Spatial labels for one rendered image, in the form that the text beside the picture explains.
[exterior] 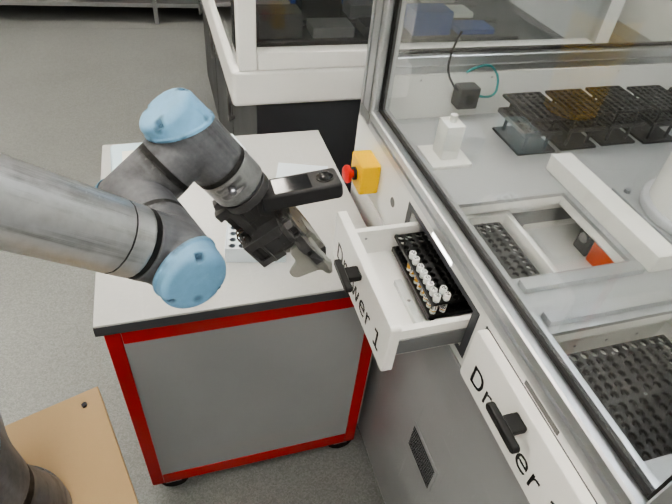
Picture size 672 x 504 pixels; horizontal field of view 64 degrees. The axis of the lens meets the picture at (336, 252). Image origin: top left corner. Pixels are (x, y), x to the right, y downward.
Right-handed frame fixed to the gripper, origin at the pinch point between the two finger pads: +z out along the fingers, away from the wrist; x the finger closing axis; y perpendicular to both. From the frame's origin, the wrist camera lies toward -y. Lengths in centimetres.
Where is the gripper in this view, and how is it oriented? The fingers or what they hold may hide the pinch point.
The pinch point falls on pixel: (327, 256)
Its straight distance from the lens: 85.6
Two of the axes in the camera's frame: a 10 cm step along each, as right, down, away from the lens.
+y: -8.3, 5.3, 1.7
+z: 4.8, 5.3, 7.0
